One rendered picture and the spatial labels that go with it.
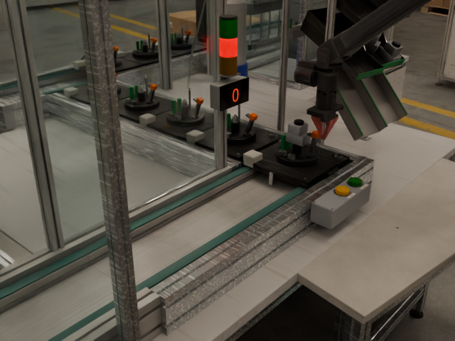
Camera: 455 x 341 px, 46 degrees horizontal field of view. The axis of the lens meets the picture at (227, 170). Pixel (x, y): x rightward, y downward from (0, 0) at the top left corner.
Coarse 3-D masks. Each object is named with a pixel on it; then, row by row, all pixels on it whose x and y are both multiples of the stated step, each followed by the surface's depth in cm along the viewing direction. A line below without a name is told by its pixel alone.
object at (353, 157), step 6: (240, 120) 200; (246, 120) 200; (258, 126) 195; (264, 126) 195; (276, 132) 189; (282, 132) 189; (318, 144) 180; (330, 150) 175; (336, 150) 175; (342, 150) 175; (354, 156) 171; (360, 156) 171; (228, 162) 167; (234, 162) 167; (240, 162) 167; (234, 168) 165
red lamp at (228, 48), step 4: (220, 40) 144; (224, 40) 143; (228, 40) 143; (232, 40) 143; (236, 40) 144; (220, 44) 144; (224, 44) 143; (228, 44) 143; (232, 44) 143; (236, 44) 145; (220, 48) 145; (224, 48) 144; (228, 48) 144; (232, 48) 144; (236, 48) 145; (220, 52) 145; (224, 52) 144; (228, 52) 144; (232, 52) 144; (236, 52) 146; (224, 56) 145; (228, 56) 145; (232, 56) 145
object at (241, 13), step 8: (232, 0) 238; (240, 0) 239; (232, 8) 236; (240, 8) 237; (240, 16) 239; (240, 24) 241; (240, 32) 242; (240, 40) 244; (240, 48) 245; (240, 56) 247; (240, 64) 249
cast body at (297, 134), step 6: (294, 120) 162; (300, 120) 162; (288, 126) 163; (294, 126) 161; (300, 126) 161; (306, 126) 162; (288, 132) 164; (294, 132) 162; (300, 132) 161; (306, 132) 164; (288, 138) 164; (294, 138) 163; (300, 138) 161; (306, 138) 162; (300, 144) 162
